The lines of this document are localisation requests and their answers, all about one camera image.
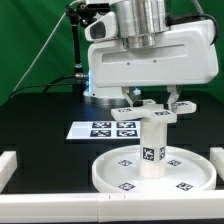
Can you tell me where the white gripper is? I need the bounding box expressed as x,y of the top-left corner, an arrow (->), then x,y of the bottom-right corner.
85,12 -> 219,111

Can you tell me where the white left fence block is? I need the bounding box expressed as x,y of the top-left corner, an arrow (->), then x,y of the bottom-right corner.
0,151 -> 17,193

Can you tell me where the white marker sheet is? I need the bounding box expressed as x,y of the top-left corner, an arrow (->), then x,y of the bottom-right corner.
66,121 -> 140,140

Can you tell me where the white front fence bar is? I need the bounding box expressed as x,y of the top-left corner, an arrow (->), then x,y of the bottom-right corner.
0,190 -> 224,223

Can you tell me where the white fence block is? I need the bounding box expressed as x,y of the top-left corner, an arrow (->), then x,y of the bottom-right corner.
0,151 -> 17,193
210,147 -> 224,181

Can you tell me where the white cross-shaped table base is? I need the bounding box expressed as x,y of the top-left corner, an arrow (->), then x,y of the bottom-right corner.
111,101 -> 197,123

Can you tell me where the black cable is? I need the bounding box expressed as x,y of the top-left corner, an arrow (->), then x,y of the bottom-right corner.
9,75 -> 90,99

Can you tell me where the black camera stand pole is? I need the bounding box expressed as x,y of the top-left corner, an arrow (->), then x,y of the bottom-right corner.
65,2 -> 96,87

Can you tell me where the white cable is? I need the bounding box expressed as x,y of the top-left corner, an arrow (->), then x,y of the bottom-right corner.
12,0 -> 88,93

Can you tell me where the white right fence block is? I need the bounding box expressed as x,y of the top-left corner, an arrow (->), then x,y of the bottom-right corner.
210,147 -> 224,181

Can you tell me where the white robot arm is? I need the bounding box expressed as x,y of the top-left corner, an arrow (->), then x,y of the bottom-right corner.
84,0 -> 218,105

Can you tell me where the white round table top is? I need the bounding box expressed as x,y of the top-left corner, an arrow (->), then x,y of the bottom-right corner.
92,145 -> 217,193

